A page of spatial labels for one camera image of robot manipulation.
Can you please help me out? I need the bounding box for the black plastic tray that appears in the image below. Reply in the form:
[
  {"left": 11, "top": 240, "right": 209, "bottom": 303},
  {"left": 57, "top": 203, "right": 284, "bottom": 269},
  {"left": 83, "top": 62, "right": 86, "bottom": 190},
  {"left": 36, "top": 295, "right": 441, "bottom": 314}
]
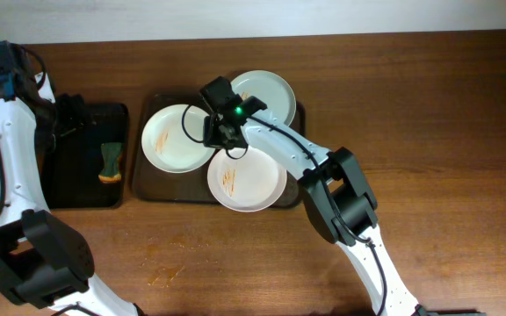
[{"left": 40, "top": 104, "right": 129, "bottom": 210}]

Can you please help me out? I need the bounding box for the cream white plate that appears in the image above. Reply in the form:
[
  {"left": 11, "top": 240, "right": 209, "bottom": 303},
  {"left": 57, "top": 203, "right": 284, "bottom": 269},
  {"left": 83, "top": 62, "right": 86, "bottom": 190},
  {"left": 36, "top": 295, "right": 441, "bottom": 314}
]
[{"left": 141, "top": 104, "right": 215, "bottom": 174}]

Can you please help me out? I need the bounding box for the green yellow scrub sponge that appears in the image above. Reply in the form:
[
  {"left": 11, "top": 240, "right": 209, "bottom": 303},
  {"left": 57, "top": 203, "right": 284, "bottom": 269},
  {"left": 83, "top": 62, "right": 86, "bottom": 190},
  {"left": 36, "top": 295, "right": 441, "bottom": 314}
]
[{"left": 98, "top": 142, "right": 123, "bottom": 183}]

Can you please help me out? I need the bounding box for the brown serving tray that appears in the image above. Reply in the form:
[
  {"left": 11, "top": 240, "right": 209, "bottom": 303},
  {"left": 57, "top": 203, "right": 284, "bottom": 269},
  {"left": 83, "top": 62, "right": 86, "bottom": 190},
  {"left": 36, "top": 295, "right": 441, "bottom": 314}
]
[{"left": 131, "top": 92, "right": 306, "bottom": 210}]

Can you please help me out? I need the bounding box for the pale green plate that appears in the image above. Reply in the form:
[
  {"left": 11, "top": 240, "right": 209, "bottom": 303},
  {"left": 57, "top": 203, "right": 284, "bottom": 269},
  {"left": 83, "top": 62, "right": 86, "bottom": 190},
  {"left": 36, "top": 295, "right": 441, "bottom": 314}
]
[{"left": 231, "top": 70, "right": 296, "bottom": 126}]

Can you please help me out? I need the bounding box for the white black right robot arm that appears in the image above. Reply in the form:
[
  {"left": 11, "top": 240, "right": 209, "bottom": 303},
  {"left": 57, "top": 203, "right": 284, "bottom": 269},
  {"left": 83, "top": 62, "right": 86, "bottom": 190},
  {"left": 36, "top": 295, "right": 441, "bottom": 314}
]
[{"left": 203, "top": 95, "right": 427, "bottom": 315}]

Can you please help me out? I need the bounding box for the white plate with sauce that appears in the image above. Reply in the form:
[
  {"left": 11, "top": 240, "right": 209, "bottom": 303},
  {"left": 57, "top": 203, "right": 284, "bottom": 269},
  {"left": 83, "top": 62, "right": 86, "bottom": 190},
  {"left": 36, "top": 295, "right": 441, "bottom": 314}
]
[{"left": 206, "top": 147, "right": 287, "bottom": 212}]

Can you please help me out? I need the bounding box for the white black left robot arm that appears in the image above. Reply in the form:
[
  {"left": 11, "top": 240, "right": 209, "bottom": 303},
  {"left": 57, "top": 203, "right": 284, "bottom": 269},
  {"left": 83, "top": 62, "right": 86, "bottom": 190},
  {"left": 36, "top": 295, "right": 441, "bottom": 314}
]
[{"left": 0, "top": 40, "right": 142, "bottom": 315}]

